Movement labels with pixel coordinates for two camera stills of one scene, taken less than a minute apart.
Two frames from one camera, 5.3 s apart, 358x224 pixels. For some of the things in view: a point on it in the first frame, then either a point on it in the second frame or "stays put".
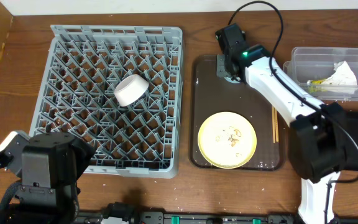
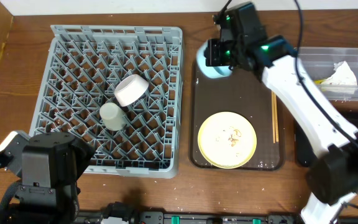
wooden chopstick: (276, 125) stays put
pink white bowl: (129, 89) stays put
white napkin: (342, 79) stays put
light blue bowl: (229, 79) -> (216, 72)
